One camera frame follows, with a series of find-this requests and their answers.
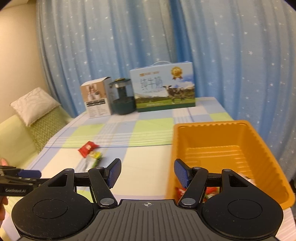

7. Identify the red white-label snack packet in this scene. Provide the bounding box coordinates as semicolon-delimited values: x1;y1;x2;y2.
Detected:
78;142;100;158

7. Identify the pale yellow sofa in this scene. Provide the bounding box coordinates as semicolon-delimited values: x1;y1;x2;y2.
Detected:
0;113;74;167

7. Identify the silver snack packet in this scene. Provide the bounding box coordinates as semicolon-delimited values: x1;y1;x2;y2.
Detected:
82;158;102;173

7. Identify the white textured cushion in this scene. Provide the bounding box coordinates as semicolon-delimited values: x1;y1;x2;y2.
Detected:
10;87;61;127

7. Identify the orange plastic tray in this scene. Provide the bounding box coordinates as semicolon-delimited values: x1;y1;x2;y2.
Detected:
166;120;296;210

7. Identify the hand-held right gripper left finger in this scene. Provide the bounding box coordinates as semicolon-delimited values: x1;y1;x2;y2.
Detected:
45;159;122;208

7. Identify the person's left hand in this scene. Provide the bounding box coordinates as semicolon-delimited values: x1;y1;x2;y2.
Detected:
0;159;8;225

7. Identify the dark green humidifier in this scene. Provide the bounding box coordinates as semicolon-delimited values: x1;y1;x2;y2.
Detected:
109;78;136;115

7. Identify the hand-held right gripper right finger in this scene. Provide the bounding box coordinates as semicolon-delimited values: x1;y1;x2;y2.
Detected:
174;159;252;208

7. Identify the blue starry curtain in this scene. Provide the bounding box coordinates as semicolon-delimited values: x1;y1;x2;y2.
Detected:
171;0;296;183
36;0;183;117

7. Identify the small red foil candy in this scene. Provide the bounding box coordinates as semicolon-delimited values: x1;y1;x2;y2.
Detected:
203;187;220;201

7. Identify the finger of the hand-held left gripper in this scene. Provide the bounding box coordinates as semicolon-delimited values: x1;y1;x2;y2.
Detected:
17;170;42;179

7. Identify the blue milk carton box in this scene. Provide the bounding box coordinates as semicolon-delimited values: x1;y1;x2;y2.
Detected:
129;61;196;113

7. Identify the green zigzag cushion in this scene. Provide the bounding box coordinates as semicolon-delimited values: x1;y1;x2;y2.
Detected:
28;107;74;151

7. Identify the white product box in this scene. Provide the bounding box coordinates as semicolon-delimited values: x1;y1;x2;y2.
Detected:
80;77;113;118

